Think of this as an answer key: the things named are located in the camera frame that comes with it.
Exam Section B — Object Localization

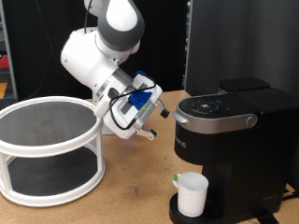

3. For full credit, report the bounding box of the dark grey partition panel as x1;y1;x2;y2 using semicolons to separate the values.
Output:
185;0;299;104

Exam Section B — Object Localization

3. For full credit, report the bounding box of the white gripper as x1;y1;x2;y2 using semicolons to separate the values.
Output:
102;71;171;141

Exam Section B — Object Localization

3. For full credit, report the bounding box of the white two-tier turntable shelf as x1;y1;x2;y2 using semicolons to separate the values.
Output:
0;95;107;208

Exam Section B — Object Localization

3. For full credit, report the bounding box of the grey metal frame post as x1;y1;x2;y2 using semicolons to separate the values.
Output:
0;0;18;97

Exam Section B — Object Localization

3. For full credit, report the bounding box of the black camera cable on arm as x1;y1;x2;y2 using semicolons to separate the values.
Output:
83;0;157;131

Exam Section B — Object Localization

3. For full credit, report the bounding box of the black machine power cable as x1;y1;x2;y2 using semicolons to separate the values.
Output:
281;186;299;202

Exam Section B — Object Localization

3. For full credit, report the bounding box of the orange background item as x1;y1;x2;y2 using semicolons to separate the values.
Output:
0;82;8;99

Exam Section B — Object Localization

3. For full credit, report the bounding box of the black curtain backdrop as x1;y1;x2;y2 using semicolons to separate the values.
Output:
3;0;188;101

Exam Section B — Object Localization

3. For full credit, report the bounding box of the clear water reservoir black lid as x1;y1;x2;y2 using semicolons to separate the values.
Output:
218;77;271;94

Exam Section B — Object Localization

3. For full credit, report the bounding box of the black Keurig coffee machine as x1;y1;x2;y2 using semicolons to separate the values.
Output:
168;87;299;224

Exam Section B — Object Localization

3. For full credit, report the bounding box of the thin black hanging cable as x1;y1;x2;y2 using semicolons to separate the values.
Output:
17;0;53;96

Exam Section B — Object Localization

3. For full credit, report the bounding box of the red background item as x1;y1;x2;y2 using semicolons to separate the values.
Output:
0;55;9;70

